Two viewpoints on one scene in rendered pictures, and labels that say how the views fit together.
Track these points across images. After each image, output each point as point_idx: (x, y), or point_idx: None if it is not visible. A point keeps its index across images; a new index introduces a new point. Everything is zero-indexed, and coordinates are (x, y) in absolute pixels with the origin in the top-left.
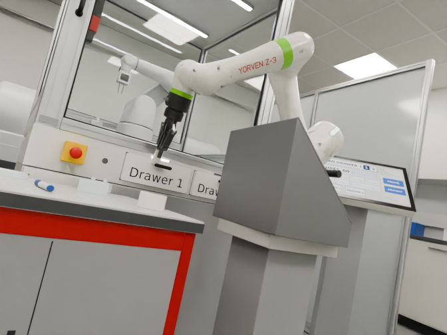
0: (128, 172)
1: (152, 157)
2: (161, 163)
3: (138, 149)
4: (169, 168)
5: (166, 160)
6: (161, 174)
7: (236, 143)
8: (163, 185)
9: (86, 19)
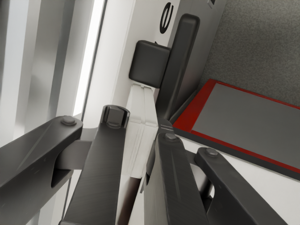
0: (122, 175)
1: (79, 107)
2: (127, 58)
3: (51, 207)
4: (195, 38)
5: (97, 3)
6: (151, 42)
7: None
8: (170, 20)
9: None
